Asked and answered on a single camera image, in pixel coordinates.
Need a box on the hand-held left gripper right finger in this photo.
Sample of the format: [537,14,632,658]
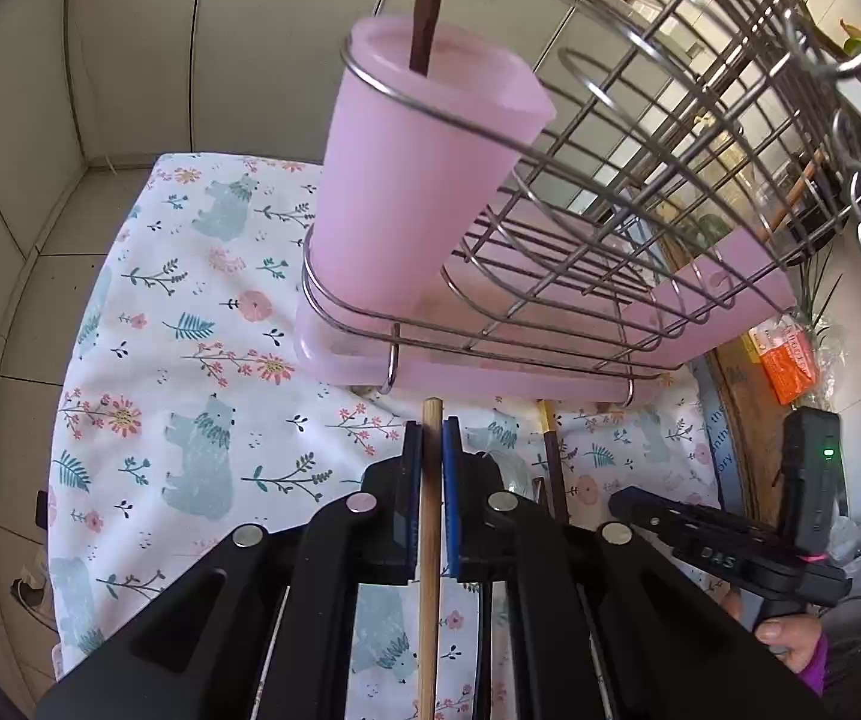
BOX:
[441,416,829,720]

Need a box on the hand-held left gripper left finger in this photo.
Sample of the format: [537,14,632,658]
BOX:
[36,420,424,720]

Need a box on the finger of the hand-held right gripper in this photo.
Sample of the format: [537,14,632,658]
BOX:
[608,486,709,541]

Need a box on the light wooden chopstick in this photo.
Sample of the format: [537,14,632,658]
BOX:
[415,399,444,720]

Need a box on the brown chopstick yellow tip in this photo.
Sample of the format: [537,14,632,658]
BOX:
[535,399,572,522]

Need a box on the metal wire dish rack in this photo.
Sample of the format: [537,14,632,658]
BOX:
[301,0,861,397]

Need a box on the pink plastic utensil cup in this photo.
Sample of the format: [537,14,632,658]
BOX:
[302,15,557,338]

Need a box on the dark brown chopstick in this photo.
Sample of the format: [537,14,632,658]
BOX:
[409,0,452,76]

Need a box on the person's right hand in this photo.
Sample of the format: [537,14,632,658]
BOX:
[722,591,825,674]

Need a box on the clear plastic bag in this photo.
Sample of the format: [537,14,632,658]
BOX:
[827,514,861,571]

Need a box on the pink plastic drip tray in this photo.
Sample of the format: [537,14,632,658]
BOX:
[293,229,797,410]

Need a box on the blue-grey board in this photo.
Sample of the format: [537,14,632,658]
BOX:
[689,356,746,518]

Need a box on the orange packet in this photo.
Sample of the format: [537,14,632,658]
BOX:
[749,315,821,406]

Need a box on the green leafy plant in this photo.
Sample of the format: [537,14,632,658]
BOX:
[797,247,844,338]

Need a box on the floral bear print tablecloth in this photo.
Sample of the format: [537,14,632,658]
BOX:
[47,154,724,720]

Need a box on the reddish brown chopstick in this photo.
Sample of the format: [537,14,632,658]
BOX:
[764,150,829,233]

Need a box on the white kitchen cabinet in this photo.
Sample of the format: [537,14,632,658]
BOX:
[0,0,626,181]

